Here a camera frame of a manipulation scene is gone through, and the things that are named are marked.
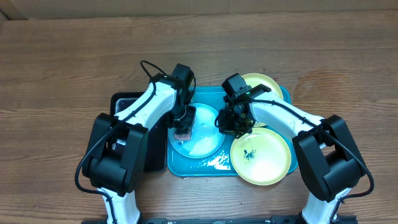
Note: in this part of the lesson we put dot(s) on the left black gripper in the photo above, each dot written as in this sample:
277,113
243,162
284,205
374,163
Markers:
189,122

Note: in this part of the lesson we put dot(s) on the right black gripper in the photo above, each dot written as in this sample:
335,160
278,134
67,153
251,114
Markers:
227,127

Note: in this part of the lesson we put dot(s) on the orange green sponge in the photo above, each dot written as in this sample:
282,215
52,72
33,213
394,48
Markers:
182,135

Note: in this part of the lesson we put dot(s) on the light blue plate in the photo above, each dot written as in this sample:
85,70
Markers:
205,137

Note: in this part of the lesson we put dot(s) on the yellow-green plate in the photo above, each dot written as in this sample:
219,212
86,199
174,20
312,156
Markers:
262,157
255,79

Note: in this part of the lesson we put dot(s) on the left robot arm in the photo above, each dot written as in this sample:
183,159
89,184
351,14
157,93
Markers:
116,154

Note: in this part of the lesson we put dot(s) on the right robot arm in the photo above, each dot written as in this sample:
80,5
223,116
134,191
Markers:
262,123

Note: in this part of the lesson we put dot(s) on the black water tray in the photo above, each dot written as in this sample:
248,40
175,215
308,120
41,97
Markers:
157,137

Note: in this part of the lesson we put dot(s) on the teal plastic tray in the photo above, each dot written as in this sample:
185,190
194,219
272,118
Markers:
218,163

